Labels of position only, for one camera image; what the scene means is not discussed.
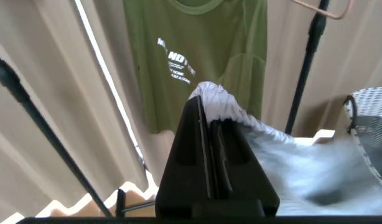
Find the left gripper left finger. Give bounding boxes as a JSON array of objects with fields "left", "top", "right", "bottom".
[{"left": 154, "top": 95, "right": 214, "bottom": 217}]

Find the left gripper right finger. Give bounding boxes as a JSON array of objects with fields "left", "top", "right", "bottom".
[{"left": 209, "top": 119, "right": 281, "bottom": 217}]

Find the pale grey garment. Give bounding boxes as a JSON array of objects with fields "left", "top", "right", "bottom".
[{"left": 189, "top": 81, "right": 382, "bottom": 216}]

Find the green printed shirt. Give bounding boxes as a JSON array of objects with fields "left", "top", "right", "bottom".
[{"left": 122, "top": 0, "right": 268, "bottom": 134}]

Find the pink clothes hanger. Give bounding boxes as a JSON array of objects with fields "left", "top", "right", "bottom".
[{"left": 290, "top": 0, "right": 355, "bottom": 21}]

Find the white laundry basket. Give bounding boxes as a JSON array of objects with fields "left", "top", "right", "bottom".
[{"left": 343, "top": 86, "right": 382, "bottom": 184}]

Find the black clothes rack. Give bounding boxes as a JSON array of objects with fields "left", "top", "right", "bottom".
[{"left": 0, "top": 0, "right": 331, "bottom": 218}]

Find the beige curtain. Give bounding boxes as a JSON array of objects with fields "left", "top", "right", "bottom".
[{"left": 0, "top": 0, "right": 382, "bottom": 223}]

